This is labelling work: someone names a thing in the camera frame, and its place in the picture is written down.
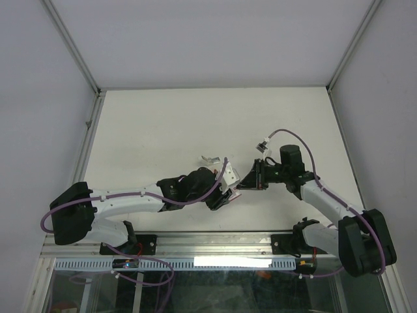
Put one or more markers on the red white staple box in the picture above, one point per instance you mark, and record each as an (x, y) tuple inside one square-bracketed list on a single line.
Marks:
[(235, 194)]

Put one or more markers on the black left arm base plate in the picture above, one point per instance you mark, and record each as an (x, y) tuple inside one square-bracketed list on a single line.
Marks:
[(145, 245)]

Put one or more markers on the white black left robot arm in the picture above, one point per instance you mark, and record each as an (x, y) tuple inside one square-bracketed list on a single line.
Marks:
[(83, 213)]

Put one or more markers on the white slotted cable duct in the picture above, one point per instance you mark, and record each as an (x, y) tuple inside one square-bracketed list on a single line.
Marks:
[(199, 263)]

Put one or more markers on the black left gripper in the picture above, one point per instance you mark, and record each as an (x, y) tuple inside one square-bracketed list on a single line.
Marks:
[(219, 199)]

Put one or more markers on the aluminium mounting rail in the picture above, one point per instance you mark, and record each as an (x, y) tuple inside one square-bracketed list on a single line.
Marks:
[(180, 245)]

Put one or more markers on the left aluminium frame post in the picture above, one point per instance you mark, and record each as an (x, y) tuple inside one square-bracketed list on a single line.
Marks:
[(61, 28)]

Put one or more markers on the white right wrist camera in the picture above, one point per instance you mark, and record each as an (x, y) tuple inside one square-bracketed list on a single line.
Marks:
[(263, 148)]

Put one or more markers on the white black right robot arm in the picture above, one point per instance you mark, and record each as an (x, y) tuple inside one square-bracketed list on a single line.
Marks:
[(360, 239)]

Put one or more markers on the aluminium frame post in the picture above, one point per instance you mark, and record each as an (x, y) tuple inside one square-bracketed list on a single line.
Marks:
[(354, 42), (61, 28)]

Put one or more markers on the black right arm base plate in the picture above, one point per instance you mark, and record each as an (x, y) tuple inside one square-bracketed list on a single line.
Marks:
[(282, 244)]

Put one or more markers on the white stapler magazine part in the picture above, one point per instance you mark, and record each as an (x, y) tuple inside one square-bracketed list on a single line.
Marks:
[(211, 160)]

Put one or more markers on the right aluminium frame post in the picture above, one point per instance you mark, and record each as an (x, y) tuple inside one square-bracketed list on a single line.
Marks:
[(354, 42)]

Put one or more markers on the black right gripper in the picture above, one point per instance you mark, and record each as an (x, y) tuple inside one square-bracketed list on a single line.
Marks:
[(255, 179)]

